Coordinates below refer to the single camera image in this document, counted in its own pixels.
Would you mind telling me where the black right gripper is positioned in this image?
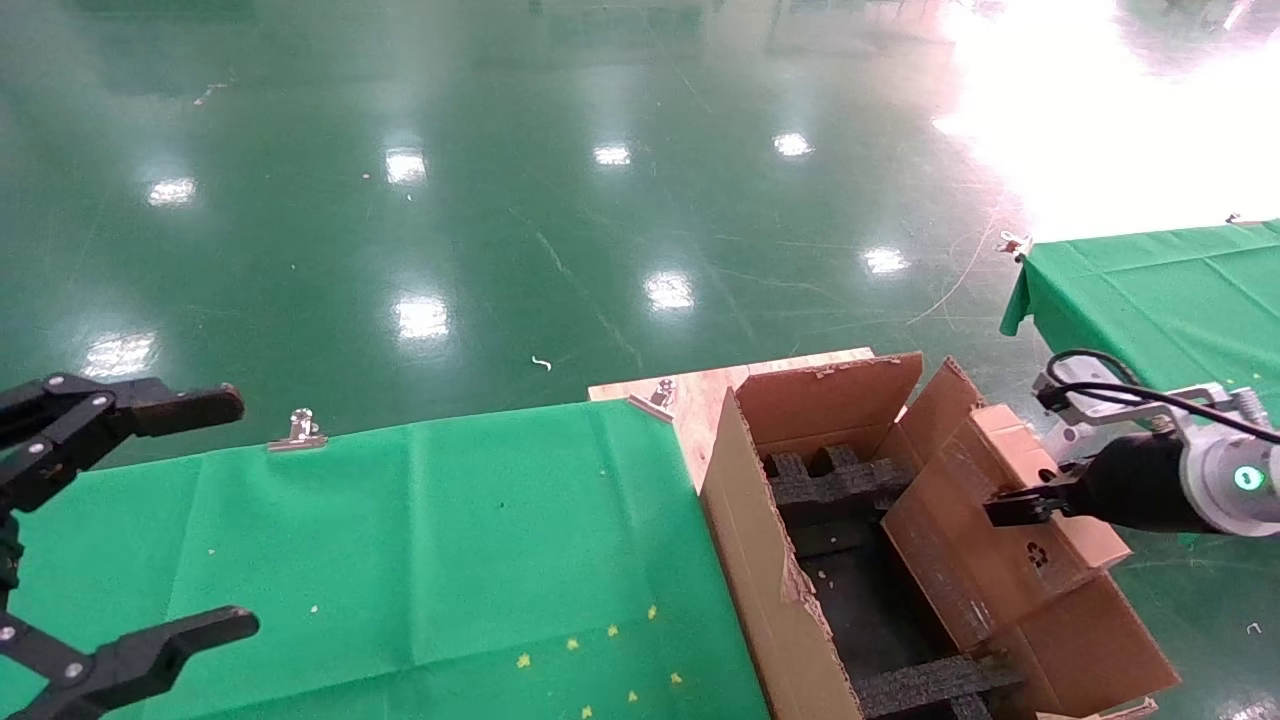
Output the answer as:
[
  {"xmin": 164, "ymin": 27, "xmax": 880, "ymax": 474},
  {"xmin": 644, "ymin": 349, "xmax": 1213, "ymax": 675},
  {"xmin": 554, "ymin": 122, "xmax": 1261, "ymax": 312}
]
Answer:
[{"xmin": 983, "ymin": 432, "xmax": 1216, "ymax": 531}]

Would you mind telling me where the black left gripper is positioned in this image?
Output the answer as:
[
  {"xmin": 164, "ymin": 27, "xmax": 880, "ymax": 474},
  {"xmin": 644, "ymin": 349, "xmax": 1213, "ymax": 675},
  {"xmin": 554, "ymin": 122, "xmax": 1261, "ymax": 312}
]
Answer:
[{"xmin": 0, "ymin": 375, "xmax": 261, "ymax": 720}]

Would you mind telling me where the small brown cardboard box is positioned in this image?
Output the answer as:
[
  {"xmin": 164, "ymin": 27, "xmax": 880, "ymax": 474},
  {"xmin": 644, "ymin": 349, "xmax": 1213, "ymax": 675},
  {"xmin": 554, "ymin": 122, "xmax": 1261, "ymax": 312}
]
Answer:
[{"xmin": 880, "ymin": 403, "xmax": 1133, "ymax": 651}]

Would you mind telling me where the large open cardboard carton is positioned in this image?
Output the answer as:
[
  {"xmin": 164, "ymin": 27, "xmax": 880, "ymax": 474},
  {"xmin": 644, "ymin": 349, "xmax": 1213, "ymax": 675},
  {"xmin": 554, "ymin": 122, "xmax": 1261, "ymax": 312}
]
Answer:
[{"xmin": 698, "ymin": 352, "xmax": 1179, "ymax": 720}]

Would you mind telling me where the white table leg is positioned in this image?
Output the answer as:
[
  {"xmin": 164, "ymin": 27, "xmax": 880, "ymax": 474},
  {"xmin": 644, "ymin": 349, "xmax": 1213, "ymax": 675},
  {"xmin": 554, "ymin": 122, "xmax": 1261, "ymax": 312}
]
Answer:
[{"xmin": 1040, "ymin": 428, "xmax": 1091, "ymax": 469}]

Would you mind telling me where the black foam insert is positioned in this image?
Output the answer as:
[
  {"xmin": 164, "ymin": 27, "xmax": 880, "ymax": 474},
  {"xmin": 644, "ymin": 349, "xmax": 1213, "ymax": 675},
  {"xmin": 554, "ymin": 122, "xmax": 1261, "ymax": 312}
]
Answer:
[
  {"xmin": 855, "ymin": 652, "xmax": 1026, "ymax": 720},
  {"xmin": 760, "ymin": 445, "xmax": 916, "ymax": 558}
]

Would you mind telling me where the large green table cloth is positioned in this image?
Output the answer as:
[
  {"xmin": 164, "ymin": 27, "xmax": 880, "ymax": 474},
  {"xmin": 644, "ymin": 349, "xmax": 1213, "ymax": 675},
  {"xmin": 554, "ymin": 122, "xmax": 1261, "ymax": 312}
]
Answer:
[{"xmin": 0, "ymin": 400, "xmax": 771, "ymax": 720}]

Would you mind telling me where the green cloth with yellow specks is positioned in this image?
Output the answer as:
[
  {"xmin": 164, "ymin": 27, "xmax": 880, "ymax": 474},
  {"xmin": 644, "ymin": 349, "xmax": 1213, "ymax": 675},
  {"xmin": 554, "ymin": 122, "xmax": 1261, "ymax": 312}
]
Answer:
[{"xmin": 1000, "ymin": 220, "xmax": 1280, "ymax": 549}]

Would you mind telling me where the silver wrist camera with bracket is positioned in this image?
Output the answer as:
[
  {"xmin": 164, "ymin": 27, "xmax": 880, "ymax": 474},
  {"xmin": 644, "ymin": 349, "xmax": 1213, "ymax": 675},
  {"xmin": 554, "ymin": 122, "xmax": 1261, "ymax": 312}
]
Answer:
[{"xmin": 1033, "ymin": 355, "xmax": 1241, "ymax": 433}]

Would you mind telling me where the black camera cable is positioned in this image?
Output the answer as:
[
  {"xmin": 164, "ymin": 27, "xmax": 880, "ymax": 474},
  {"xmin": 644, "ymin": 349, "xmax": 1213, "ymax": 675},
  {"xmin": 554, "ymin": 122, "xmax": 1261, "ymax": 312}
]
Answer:
[{"xmin": 1037, "ymin": 350, "xmax": 1280, "ymax": 446}]

